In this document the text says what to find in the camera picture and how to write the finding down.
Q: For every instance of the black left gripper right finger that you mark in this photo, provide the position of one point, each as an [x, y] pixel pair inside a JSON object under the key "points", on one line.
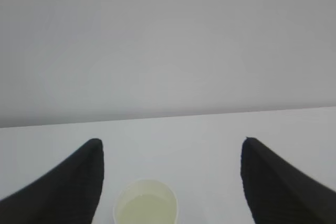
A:
{"points": [[277, 192]]}

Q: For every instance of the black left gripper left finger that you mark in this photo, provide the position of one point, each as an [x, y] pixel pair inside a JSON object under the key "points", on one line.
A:
{"points": [[69, 193]]}

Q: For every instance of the white paper cup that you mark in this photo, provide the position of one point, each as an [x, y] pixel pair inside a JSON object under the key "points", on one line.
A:
{"points": [[146, 201]]}

